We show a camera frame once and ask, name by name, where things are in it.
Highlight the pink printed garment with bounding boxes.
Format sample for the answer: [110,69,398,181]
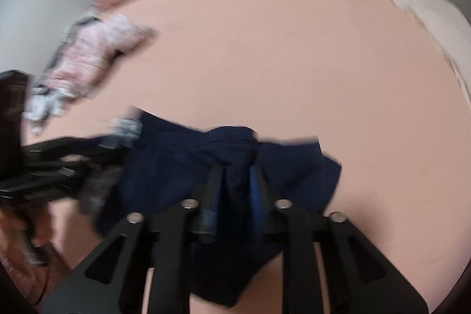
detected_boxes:
[46,13,157,99]

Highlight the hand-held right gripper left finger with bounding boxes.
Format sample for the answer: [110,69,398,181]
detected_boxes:
[42,165,225,314]

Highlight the pink round bed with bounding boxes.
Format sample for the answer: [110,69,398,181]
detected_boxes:
[22,0,471,314]

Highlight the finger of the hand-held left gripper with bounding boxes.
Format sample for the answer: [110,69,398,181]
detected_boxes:
[20,165,124,216]
[22,135,129,172]

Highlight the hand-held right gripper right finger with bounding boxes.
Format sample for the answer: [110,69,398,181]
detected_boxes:
[249,165,429,314]

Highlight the navy blue shorts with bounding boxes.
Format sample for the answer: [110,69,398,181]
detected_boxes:
[94,108,343,307]

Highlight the person's left hand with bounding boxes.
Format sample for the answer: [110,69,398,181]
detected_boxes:
[0,205,54,256]

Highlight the white striped garment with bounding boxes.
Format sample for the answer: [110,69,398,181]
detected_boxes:
[24,88,70,136]

